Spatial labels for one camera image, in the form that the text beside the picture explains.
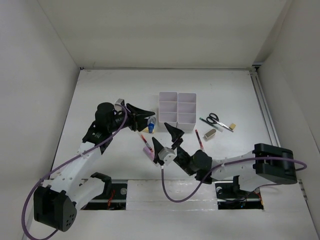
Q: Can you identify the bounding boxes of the blue-capped glue bottle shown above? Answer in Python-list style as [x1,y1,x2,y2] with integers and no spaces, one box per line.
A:
[147,115,157,134]

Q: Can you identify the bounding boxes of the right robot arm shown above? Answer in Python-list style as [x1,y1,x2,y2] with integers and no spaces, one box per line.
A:
[152,123,298,197]

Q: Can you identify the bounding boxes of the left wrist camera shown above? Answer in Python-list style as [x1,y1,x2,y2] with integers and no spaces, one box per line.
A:
[115,98,125,106]

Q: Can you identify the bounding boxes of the green gel pen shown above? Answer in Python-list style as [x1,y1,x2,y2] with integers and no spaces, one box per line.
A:
[199,117,223,133]

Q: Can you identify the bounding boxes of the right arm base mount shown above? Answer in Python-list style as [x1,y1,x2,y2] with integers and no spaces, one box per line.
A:
[214,176,264,210]

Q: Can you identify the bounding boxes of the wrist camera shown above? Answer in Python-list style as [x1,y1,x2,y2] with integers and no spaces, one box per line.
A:
[158,147,177,166]
[115,98,125,106]

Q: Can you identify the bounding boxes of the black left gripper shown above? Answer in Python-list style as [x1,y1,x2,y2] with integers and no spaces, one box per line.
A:
[107,104,155,133]

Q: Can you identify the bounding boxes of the black-handled scissors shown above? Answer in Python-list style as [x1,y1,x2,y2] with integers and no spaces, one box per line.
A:
[206,112,234,133]

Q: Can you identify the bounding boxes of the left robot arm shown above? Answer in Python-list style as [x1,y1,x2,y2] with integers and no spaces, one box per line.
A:
[33,100,155,232]

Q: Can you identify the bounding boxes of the pink highlighter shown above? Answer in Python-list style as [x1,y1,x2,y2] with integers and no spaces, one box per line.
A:
[143,146,158,166]

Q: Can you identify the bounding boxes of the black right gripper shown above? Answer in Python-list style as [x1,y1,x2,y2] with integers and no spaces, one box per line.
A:
[152,122,195,176]

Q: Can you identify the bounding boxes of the yellow highlighter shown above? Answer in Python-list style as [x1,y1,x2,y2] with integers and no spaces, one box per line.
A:
[141,127,156,134]

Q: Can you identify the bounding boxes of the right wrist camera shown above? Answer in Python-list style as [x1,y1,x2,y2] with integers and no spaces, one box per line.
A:
[158,147,177,166]

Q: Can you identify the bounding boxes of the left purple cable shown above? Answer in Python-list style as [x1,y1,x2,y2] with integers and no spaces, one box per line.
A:
[21,103,129,240]

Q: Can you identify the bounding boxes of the tan eraser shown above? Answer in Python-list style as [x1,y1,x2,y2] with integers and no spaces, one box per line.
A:
[229,123,236,130]

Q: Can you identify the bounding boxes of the orange-red gel pen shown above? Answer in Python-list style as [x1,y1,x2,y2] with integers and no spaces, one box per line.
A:
[140,134,153,152]

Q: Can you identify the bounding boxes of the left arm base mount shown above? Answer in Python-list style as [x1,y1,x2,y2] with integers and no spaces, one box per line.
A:
[81,172,128,211]

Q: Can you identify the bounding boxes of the red gel pen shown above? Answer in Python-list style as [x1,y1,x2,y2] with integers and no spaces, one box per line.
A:
[194,129,205,152]

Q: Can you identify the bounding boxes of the white six-compartment organizer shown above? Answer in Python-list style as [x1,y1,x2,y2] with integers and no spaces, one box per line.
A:
[158,91,197,132]

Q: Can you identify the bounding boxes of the aluminium rail right side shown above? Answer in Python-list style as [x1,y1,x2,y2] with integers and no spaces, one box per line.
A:
[248,65,281,147]

